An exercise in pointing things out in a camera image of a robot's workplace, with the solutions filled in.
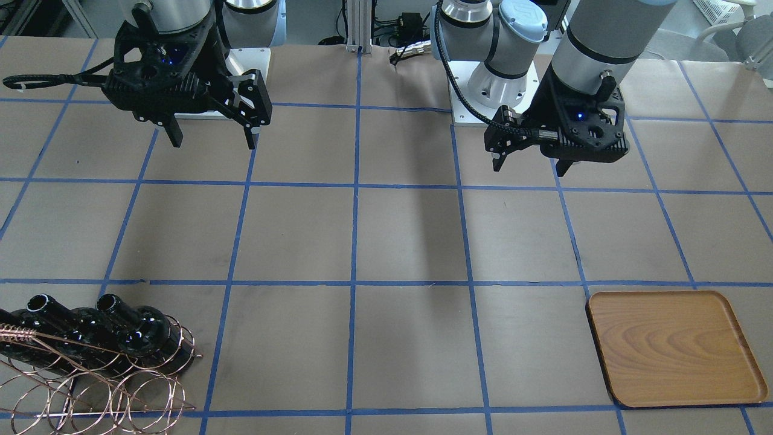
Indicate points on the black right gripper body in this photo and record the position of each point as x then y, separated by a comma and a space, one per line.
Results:
218, 67

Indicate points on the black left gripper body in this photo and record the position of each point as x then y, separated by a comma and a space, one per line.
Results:
545, 107

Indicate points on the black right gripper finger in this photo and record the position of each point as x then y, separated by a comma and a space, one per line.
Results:
174, 132
251, 132

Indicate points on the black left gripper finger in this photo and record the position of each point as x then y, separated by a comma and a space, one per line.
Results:
498, 159
562, 166

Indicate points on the dark wine bottle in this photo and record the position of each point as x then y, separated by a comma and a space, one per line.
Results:
88, 333
29, 353
147, 336

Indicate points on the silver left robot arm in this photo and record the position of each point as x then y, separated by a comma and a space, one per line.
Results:
601, 36

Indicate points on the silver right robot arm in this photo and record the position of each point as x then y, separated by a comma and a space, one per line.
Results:
173, 57

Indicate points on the wooden tray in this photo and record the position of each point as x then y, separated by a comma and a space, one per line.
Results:
682, 348

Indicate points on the black power adapter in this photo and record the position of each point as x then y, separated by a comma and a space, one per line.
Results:
409, 25

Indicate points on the grey chair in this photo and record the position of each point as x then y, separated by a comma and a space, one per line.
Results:
747, 42

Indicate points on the aluminium frame post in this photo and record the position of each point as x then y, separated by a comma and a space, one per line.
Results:
359, 27

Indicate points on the copper wire bottle basket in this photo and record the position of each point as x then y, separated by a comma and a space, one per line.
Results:
38, 401

